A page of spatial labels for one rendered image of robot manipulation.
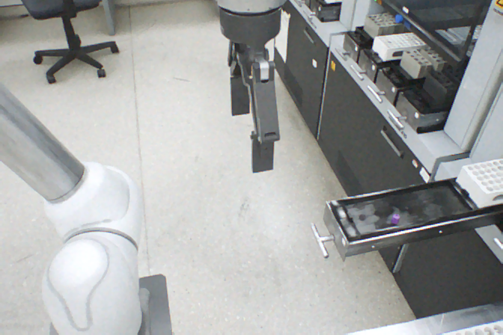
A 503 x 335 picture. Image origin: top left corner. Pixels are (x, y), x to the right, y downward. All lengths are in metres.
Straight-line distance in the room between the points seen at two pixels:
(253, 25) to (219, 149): 1.96
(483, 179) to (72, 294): 0.95
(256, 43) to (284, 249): 1.54
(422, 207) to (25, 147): 0.89
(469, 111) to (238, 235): 1.13
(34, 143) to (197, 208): 1.38
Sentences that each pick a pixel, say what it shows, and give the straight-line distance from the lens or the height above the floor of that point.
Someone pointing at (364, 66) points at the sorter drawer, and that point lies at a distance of 1.74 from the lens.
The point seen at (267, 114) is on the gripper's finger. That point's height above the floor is 1.30.
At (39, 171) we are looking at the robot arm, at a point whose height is 1.06.
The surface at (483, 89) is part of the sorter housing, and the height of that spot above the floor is 0.95.
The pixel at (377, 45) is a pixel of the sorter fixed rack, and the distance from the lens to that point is 1.72.
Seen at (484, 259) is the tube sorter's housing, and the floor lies 0.62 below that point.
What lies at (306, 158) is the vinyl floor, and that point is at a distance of 2.40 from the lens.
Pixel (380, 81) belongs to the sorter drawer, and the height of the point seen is 0.77.
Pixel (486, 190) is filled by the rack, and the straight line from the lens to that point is 1.17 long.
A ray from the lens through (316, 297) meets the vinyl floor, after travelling 1.87.
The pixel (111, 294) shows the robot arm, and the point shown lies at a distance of 0.82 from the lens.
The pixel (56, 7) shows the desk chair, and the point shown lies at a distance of 3.07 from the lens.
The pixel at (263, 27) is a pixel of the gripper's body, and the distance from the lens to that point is 0.51.
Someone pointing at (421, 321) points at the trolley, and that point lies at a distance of 0.94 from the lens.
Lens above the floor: 1.61
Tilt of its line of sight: 41 degrees down
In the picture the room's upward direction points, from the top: straight up
